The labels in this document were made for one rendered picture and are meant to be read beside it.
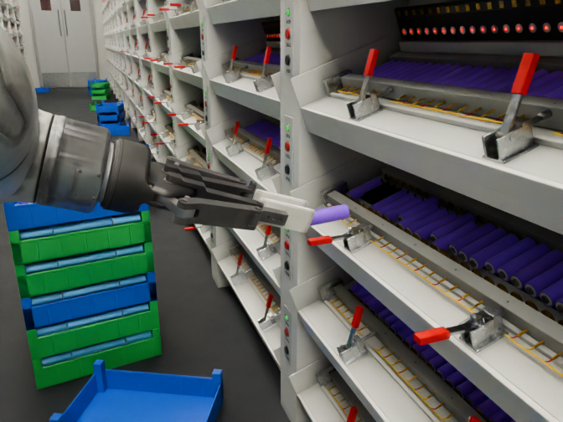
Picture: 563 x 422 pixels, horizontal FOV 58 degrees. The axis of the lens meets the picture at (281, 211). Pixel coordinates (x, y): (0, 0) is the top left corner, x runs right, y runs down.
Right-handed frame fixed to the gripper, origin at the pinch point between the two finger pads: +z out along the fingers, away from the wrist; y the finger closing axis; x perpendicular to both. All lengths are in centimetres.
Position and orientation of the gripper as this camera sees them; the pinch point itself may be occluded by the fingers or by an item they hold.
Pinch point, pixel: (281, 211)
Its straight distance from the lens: 60.5
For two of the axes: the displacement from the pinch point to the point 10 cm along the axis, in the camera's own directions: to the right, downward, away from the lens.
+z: 8.9, 2.0, 4.1
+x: 3.5, -8.7, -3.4
